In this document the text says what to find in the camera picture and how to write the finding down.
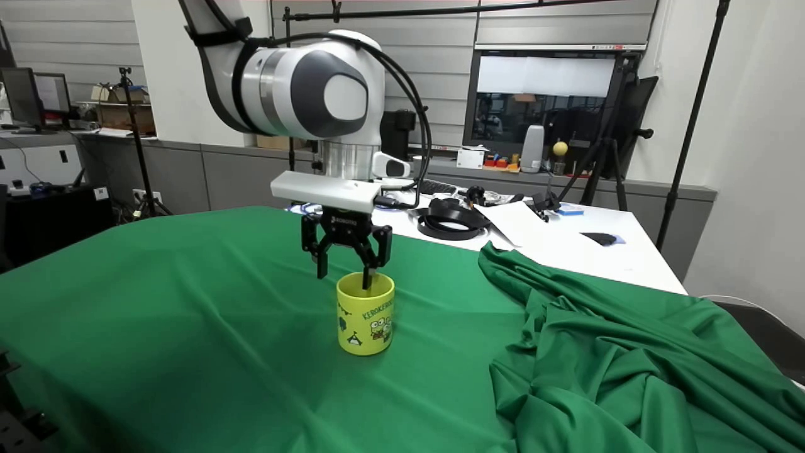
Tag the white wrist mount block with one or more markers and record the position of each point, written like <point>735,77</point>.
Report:
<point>323,191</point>

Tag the slim black tripod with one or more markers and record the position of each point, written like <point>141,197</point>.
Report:
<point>139,142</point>

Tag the orange small items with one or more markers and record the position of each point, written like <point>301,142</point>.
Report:
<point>505,161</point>

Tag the small white box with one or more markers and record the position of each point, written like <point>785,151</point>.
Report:
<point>472,157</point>

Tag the yellow printed mug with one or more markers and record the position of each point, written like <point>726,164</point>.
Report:
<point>366,323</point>

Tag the black overhead bar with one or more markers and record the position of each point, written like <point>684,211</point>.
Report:
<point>468,11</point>

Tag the brown cardboard box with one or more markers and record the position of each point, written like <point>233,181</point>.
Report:
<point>127,117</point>

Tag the yellow ball microphone stand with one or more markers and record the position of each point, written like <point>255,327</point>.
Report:
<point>560,148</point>

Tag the black upright box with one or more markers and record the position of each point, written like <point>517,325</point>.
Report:
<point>399,135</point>

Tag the black computer monitor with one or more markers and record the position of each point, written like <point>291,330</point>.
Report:
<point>23,96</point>

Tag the black chair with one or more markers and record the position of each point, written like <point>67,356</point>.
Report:
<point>771,335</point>

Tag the flat green table cloth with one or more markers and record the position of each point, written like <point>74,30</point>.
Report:
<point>209,335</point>

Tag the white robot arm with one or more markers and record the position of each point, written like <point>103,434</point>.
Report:
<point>284,84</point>

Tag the crumpled green cloth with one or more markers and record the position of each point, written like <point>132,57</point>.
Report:
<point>638,367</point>

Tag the black computer mouse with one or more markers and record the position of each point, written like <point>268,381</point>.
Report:
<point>601,238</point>

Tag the white upright speaker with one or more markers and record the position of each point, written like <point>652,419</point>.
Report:
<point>532,148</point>

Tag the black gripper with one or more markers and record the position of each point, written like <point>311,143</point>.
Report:
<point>344,221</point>

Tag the small blue object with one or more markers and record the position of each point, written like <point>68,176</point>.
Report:
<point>570,211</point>

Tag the thin black pole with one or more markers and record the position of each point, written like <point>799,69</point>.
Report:
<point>692,126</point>

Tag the grey counter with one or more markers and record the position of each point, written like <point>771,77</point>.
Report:
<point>227,176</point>

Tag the small cardboard box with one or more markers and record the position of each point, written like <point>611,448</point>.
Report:
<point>269,142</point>

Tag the black cabinet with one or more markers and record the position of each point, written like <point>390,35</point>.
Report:
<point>52,221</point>

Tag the black camera tripod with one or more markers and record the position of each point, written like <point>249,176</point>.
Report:
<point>618,126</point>

